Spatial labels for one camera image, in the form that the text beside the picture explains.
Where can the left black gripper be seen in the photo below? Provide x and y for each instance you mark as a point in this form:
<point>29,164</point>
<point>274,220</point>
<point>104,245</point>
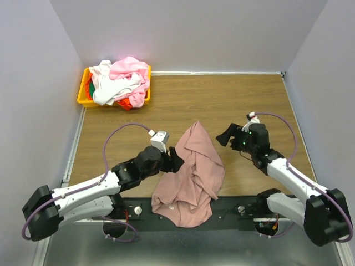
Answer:
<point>172,159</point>

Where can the orange red t-shirt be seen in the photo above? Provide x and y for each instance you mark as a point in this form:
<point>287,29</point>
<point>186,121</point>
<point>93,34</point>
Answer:
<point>125,104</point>

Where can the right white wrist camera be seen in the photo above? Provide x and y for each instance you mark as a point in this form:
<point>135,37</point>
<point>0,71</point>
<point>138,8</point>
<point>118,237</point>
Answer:
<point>252,118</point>

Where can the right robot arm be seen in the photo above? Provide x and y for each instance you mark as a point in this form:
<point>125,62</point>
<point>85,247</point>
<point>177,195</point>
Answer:
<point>322,213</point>

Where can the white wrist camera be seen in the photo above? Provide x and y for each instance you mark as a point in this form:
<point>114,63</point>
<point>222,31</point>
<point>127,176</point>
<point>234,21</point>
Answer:
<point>159,139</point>
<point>252,118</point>

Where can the dusty pink mario t-shirt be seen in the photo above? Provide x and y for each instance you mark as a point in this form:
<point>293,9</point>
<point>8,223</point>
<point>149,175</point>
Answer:
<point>184,197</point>

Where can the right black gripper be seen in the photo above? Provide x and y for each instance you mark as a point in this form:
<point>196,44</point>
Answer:
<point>237,136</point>

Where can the yellow plastic bin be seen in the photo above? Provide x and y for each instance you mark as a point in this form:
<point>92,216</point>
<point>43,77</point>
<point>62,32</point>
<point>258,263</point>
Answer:
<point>87,103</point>

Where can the light pink t-shirt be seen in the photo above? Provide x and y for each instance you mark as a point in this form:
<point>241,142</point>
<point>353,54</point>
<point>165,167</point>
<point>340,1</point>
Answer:
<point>126,68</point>

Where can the green t-shirt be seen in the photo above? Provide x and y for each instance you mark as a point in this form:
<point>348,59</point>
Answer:
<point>89,89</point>

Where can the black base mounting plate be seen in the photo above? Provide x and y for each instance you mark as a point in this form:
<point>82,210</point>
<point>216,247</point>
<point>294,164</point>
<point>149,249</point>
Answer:
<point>228,212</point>

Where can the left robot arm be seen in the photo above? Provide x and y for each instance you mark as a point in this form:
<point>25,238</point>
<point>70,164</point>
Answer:
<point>46,210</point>

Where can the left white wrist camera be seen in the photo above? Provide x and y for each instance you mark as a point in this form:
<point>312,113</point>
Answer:
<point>159,139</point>

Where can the white t-shirt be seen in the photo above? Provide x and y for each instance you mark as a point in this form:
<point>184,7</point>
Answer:
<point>106,89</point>

